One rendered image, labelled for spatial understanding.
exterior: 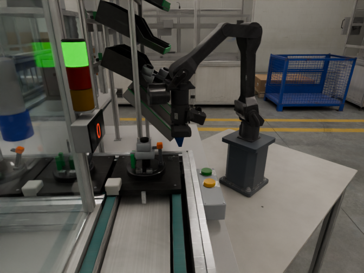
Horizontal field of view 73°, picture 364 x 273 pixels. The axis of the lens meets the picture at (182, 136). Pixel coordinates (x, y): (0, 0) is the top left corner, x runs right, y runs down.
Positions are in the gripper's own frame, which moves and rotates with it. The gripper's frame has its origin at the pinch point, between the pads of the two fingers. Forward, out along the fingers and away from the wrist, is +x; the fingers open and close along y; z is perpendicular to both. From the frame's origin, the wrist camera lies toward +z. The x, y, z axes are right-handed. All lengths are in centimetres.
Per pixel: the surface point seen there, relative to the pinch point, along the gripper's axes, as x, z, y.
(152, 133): 24, -14, 60
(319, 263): 79, 73, 11
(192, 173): 13.6, 4.2, -1.3
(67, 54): -29.1, -24.7, -21.3
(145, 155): 5.3, -11.7, -2.3
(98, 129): -11.1, -21.3, -18.9
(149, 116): -0.5, -11.9, 21.7
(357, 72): 45, 368, 400
